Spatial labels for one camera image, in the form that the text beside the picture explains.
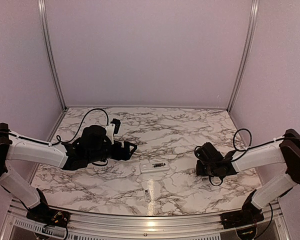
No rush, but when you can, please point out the left aluminium frame post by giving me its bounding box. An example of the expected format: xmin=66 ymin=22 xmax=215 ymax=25
xmin=38 ymin=0 xmax=67 ymax=112

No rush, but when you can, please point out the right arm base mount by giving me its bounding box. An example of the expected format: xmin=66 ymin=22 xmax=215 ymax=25
xmin=220 ymin=190 xmax=265 ymax=229

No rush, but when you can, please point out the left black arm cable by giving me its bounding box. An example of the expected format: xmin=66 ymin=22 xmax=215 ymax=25
xmin=0 ymin=107 xmax=111 ymax=167

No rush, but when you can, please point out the white battery cover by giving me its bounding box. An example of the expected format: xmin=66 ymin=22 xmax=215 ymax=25
xmin=143 ymin=189 xmax=152 ymax=203

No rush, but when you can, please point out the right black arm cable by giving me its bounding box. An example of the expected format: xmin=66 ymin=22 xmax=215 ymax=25
xmin=194 ymin=128 xmax=300 ymax=186

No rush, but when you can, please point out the front aluminium rail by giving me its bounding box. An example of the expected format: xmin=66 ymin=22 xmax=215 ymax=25
xmin=4 ymin=203 xmax=291 ymax=240

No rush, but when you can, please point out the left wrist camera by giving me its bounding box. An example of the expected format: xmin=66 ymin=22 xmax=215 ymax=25
xmin=105 ymin=118 xmax=121 ymax=145

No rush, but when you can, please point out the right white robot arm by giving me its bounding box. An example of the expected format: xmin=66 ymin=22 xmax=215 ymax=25
xmin=194 ymin=129 xmax=300 ymax=224

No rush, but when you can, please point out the aluminium frame post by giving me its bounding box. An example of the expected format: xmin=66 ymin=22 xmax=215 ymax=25
xmin=226 ymin=0 xmax=260 ymax=115
xmin=38 ymin=0 xmax=67 ymax=112

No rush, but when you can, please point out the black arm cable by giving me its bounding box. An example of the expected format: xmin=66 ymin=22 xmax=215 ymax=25
xmin=0 ymin=107 xmax=111 ymax=167
xmin=194 ymin=128 xmax=300 ymax=186

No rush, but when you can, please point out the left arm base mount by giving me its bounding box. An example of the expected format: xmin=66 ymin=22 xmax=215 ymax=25
xmin=26 ymin=188 xmax=70 ymax=228

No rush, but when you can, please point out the right aluminium frame post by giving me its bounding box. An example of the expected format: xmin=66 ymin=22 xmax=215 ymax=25
xmin=226 ymin=0 xmax=260 ymax=115

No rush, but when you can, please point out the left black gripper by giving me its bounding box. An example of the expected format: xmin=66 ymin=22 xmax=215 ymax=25
xmin=86 ymin=140 xmax=138 ymax=164

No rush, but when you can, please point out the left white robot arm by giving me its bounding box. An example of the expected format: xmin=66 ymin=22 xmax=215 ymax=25
xmin=0 ymin=122 xmax=138 ymax=223

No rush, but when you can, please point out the white remote control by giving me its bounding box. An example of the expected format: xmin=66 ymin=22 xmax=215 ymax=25
xmin=139 ymin=161 xmax=170 ymax=174

